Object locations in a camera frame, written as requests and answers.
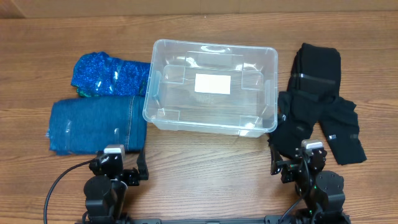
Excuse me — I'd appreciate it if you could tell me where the blue denim garment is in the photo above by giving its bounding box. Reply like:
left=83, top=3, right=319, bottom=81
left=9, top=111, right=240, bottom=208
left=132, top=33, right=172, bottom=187
left=47, top=96, right=147, bottom=155

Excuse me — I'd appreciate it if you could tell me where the black garment top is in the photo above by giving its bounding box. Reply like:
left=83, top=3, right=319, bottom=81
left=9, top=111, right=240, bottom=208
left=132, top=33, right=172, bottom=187
left=287, top=43, right=341, bottom=103

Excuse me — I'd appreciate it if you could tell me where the clear plastic storage bin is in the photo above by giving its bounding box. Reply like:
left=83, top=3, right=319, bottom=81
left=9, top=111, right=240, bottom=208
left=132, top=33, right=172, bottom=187
left=142, top=39, right=278, bottom=138

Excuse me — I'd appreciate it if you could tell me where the blue sparkly garment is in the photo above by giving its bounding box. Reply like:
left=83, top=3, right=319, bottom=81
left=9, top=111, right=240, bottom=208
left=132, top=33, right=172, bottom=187
left=71, top=52, right=150, bottom=97

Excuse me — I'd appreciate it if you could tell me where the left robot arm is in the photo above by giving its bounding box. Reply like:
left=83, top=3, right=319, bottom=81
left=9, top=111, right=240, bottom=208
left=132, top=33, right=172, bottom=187
left=81, top=144, right=149, bottom=224

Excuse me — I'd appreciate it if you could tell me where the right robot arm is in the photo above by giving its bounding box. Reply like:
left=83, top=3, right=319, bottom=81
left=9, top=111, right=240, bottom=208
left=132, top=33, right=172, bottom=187
left=264, top=140, right=351, bottom=224

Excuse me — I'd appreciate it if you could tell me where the white label in bin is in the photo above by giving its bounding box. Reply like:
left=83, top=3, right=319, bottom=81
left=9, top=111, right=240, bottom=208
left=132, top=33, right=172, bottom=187
left=194, top=73, right=231, bottom=95

